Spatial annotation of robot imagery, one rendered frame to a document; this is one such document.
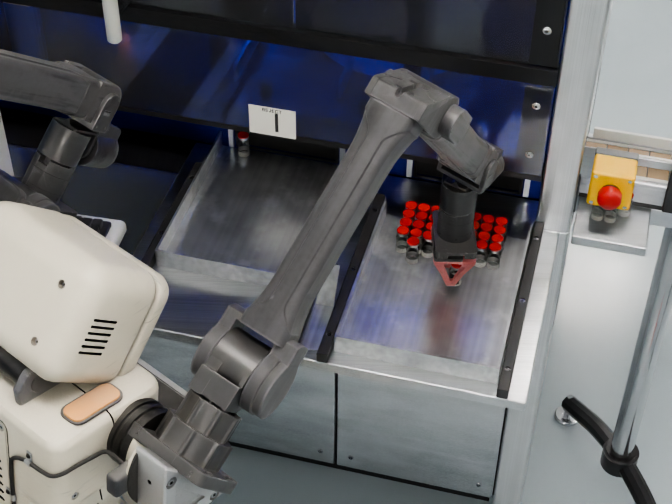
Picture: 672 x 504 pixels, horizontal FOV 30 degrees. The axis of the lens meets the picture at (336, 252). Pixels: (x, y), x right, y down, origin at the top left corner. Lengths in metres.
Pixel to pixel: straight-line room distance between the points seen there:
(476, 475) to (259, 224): 0.85
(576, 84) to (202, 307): 0.70
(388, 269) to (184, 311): 0.35
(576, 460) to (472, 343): 1.05
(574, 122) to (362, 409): 0.89
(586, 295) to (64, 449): 2.16
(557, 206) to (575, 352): 1.10
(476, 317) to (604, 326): 1.30
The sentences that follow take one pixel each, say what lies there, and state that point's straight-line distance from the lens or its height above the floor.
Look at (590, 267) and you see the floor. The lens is 3.48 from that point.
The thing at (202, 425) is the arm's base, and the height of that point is 1.23.
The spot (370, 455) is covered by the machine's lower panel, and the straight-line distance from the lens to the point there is 2.78.
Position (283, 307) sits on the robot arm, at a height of 1.31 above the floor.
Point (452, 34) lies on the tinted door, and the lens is 2.03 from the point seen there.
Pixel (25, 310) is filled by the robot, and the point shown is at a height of 1.33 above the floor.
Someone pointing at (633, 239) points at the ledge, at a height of 0.88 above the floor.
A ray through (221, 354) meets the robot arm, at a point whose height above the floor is 1.27.
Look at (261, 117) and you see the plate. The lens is 2.20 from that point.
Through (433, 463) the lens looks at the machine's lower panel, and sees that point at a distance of 2.75.
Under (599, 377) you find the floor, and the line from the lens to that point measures 3.20.
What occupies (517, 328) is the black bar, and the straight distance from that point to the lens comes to 2.02.
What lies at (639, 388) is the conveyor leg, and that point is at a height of 0.37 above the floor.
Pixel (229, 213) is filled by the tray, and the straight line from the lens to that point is 2.23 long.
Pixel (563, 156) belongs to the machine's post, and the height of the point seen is 1.05.
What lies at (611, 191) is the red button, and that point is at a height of 1.01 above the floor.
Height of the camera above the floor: 2.34
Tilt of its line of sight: 43 degrees down
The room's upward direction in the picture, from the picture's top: 1 degrees clockwise
